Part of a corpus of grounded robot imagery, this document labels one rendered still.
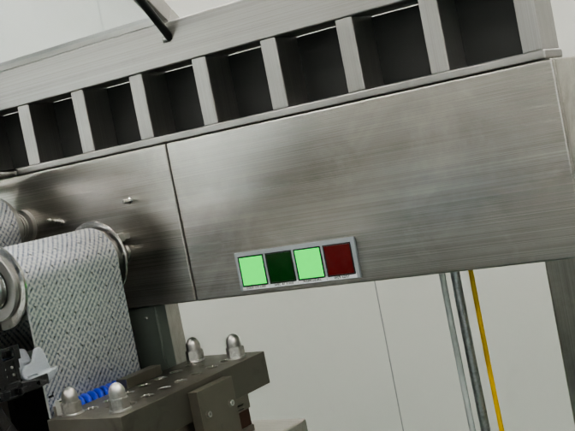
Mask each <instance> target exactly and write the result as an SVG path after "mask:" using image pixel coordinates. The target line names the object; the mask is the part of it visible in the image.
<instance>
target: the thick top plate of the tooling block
mask: <svg viewBox="0 0 575 431"><path fill-rule="evenodd" d="M245 354H246V357H243V358H240V359H236V360H227V354H220V355H209V356H205V360H203V361H200V362H196V363H187V361H185V362H183V363H179V364H177V365H175V366H173V367H171V368H168V369H166V370H163V371H162V374H161V375H159V376H157V377H155V378H152V379H150V380H148V381H145V382H143V383H140V384H139V385H137V386H134V387H131V388H129V389H125V391H126V395H127V396H128V397H129V401H130V405H132V409H130V410H127V411H124V412H121V413H115V414H110V413H109V410H110V408H109V403H108V399H109V398H110V397H109V394H107V395H104V396H103V397H101V398H98V399H95V400H93V401H91V402H89V403H86V404H83V405H82V409H83V410H84V412H83V413H81V414H79V415H77V416H70V417H62V416H55V417H53V418H51V419H49V420H47V422H48V426H49V430H50V431H176V430H178V429H180V428H182V427H184V426H186V425H187V424H189V423H191V422H193V415H192V411H191V406H190V402H189V397H188V393H189V392H191V391H192V390H195V389H197V388H199V387H201V386H203V385H205V384H207V383H210V382H212V381H214V380H216V379H218V378H220V377H222V376H232V381H233V385H234V393H235V397H236V399H239V398H241V397H243V396H245V395H247V394H248V393H251V392H253V391H255V390H257V389H259V388H260V387H262V386H264V385H266V384H268V383H270V378H269V374H268V369H267V364H266V360H265V355H264V351H254V352H245Z"/></svg>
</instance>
